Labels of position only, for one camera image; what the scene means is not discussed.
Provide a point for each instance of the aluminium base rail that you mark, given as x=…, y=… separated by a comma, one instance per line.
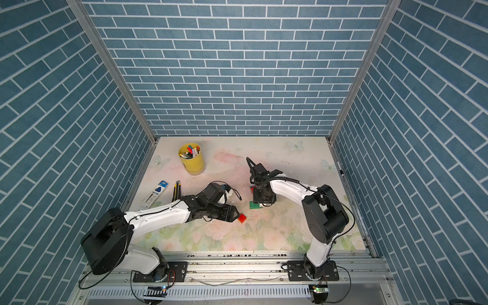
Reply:
x=257, y=277

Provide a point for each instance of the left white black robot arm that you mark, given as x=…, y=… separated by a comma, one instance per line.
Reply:
x=110, y=243

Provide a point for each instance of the yellow pen cup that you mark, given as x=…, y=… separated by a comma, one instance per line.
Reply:
x=192, y=159

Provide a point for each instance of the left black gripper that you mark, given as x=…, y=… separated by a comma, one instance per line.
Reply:
x=230, y=218

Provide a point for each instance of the yellow black utility knife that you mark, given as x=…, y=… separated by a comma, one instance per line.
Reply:
x=177, y=191

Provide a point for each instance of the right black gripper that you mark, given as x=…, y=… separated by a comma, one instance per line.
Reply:
x=255, y=197

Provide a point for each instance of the blue white blister pack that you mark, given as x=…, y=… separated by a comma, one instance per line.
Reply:
x=153, y=196

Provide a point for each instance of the green lego brick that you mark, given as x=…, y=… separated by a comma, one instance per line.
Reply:
x=254, y=206

